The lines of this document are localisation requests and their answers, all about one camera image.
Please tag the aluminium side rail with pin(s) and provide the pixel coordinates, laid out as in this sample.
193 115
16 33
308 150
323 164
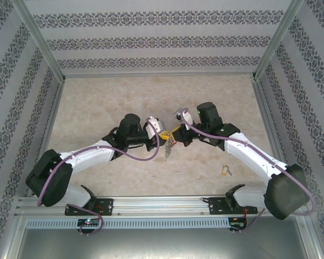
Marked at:
46 135
270 121

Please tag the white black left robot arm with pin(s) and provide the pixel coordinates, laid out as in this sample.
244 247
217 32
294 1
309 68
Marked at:
91 155

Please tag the aluminium back beam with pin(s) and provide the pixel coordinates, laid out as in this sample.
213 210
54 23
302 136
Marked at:
159 75

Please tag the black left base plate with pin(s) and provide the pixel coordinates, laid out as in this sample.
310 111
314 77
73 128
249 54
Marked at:
105 206

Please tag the metal keyring with keys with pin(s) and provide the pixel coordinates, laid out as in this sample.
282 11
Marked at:
168 149

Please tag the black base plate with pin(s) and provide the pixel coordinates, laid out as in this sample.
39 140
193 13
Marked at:
216 206
105 206

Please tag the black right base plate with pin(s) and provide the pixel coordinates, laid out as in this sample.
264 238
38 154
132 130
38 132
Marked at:
216 206

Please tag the circuit board with green light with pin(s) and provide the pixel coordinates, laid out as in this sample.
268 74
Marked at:
89 222

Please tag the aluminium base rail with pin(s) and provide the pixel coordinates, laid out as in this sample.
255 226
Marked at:
159 205

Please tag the yellow key tag with key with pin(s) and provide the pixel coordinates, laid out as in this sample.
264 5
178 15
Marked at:
225 170

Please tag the aluminium corner post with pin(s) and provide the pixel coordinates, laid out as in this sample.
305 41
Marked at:
277 40
40 40

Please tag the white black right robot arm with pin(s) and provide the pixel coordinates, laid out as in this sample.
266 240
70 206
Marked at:
248 153

